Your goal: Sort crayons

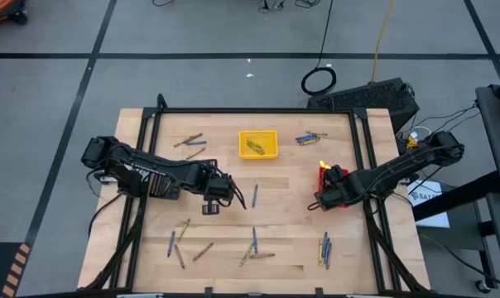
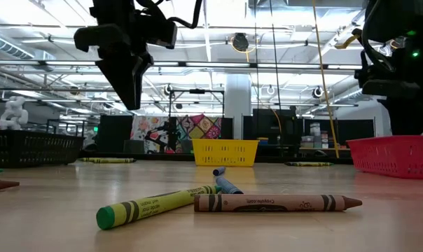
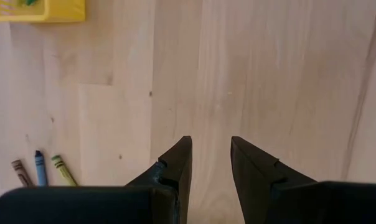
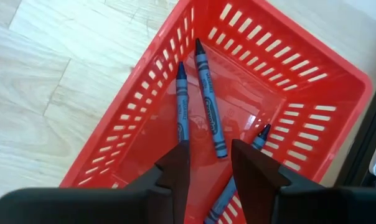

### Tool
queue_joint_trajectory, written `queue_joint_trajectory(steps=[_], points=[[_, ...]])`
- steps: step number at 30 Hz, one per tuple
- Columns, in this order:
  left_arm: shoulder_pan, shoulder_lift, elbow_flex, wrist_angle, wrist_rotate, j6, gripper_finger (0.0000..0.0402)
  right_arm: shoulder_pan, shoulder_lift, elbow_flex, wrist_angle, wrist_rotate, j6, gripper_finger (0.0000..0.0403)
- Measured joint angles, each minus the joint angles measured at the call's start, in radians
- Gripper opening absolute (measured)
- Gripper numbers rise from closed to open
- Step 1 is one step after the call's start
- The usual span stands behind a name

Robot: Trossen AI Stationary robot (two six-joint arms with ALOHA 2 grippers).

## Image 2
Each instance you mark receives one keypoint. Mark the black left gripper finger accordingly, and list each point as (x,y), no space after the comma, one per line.
(138,77)
(120,80)

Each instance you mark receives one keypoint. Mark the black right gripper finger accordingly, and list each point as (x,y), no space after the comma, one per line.
(398,117)
(421,115)

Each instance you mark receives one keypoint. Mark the blue crayon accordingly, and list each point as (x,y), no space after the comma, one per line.
(218,171)
(228,186)

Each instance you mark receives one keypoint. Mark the brown crayon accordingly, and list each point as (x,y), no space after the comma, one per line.
(274,203)
(1,185)

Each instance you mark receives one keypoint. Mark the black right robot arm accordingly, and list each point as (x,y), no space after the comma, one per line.
(404,31)

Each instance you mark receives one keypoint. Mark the black background robot arm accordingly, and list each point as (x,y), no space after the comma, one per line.
(162,134)

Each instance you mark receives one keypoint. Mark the red plastic basket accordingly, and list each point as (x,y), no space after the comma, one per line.
(393,157)

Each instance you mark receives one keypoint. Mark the black partition panel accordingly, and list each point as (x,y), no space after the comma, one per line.
(355,131)
(288,133)

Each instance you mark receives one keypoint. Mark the black cabinet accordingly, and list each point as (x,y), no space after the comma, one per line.
(115,133)

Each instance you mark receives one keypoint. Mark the black metal gantry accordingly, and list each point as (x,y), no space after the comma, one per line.
(197,91)

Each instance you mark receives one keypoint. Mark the long ceiling light strip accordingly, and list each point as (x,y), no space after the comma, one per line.
(197,64)

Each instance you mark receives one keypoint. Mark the far left yellow crayon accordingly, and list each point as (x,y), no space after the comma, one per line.
(113,160)

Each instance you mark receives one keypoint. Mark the stacked storage boxes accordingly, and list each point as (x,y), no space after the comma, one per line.
(314,134)

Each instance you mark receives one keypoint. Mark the white building column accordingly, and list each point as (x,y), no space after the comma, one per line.
(237,112)

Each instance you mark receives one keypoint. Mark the white knot-shaped sculpture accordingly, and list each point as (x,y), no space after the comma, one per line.
(13,113)

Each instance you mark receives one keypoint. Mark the black plastic basket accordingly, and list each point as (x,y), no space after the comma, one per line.
(29,148)

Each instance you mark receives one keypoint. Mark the yellow plastic basket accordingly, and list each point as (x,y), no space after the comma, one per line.
(225,154)

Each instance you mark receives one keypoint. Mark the blue storage bin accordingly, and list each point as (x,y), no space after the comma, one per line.
(263,141)

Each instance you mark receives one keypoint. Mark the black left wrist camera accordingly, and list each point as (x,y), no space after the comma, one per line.
(157,33)

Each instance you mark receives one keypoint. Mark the black metal table frame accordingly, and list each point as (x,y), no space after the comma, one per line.
(162,156)

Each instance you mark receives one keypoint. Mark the silver ribbed air duct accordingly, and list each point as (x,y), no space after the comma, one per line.
(5,43)

